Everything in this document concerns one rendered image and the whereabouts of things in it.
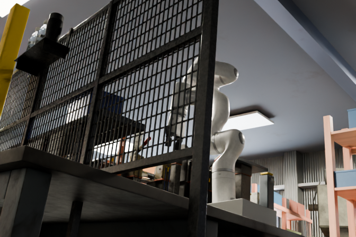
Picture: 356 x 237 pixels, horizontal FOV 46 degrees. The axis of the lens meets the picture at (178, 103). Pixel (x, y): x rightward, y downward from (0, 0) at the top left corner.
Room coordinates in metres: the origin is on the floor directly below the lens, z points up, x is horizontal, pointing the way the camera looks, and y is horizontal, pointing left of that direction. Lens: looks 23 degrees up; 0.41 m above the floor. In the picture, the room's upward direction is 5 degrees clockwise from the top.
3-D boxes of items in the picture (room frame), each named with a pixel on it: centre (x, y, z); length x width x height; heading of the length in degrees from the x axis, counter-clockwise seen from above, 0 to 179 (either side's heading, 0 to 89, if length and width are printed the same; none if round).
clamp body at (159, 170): (2.35, 0.04, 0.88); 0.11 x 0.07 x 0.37; 41
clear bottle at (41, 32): (1.90, 0.73, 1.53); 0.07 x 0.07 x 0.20
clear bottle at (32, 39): (1.97, 0.79, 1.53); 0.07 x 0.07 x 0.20
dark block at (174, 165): (2.39, -0.02, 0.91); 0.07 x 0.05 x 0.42; 41
